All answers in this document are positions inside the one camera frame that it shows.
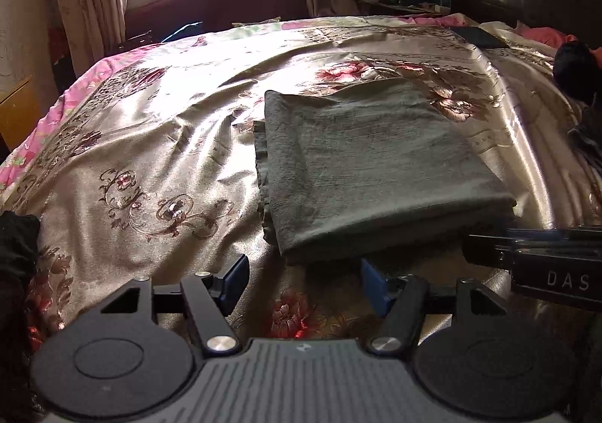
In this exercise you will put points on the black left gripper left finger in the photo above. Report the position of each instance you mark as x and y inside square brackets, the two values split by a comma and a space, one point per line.
[140, 347]

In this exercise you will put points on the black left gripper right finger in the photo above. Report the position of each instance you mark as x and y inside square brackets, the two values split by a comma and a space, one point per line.
[466, 349]

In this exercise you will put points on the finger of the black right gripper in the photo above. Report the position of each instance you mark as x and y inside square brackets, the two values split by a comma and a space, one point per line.
[488, 251]
[580, 237]

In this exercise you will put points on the olive green pants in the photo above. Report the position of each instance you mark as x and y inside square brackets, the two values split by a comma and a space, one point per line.
[370, 167]

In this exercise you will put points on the dark grey cloth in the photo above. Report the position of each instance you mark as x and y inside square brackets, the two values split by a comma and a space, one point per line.
[19, 252]

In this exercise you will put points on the floral satin bedspread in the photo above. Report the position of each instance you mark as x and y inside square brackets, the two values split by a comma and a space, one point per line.
[146, 165]

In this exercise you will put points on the wooden cabinet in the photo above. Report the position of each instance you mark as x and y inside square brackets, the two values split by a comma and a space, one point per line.
[19, 113]

